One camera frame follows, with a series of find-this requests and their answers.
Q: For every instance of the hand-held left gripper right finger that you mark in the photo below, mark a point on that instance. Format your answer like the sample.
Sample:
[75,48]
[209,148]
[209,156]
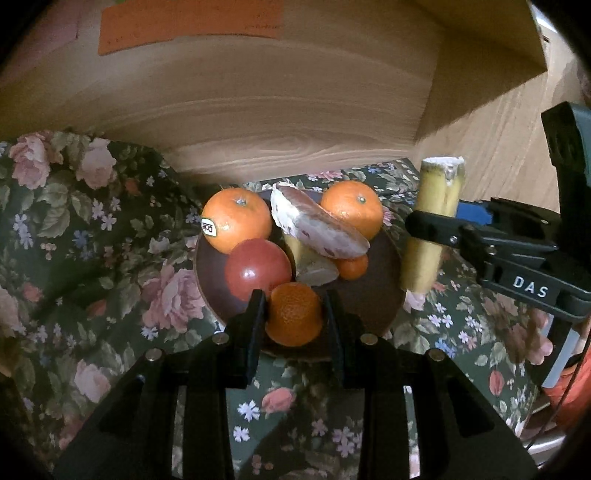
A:
[337,332]

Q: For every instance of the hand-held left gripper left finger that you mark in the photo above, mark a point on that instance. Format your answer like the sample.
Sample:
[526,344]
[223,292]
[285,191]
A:
[251,332]

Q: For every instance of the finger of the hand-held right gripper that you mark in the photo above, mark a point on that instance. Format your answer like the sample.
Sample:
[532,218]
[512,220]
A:
[473,211]
[443,230]

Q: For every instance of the banana piece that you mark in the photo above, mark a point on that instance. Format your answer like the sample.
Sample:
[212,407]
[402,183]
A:
[438,191]
[314,272]

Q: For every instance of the small mandarin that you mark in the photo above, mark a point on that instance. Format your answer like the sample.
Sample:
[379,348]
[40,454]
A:
[293,318]
[353,267]

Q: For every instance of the dark round plate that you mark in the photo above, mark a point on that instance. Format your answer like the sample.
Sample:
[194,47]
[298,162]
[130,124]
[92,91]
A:
[369,300]

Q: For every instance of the red tomato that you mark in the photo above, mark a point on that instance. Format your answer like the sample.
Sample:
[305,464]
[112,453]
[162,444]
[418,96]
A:
[256,272]

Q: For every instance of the medium orange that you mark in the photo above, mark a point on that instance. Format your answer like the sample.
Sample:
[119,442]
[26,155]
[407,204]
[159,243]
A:
[353,207]

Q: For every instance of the peeled mandarin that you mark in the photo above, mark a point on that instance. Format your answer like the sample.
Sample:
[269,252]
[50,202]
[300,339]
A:
[314,226]

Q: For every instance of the large orange with sticker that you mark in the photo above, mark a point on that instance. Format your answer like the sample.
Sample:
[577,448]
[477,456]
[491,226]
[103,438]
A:
[235,219]

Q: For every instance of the person's right hand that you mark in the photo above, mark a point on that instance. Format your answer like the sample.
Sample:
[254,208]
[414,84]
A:
[573,397]

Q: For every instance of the floral cloth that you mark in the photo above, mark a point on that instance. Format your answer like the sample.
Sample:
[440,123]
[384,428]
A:
[92,258]

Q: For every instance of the wooden desk shelf unit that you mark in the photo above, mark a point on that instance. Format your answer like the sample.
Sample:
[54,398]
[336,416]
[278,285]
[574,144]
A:
[277,101]

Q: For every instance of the orange sticky note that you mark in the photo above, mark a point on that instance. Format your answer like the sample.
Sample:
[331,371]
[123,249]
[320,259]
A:
[189,21]

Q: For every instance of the pink sticky note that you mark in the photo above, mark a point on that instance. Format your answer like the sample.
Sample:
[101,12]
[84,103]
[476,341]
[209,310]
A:
[44,23]

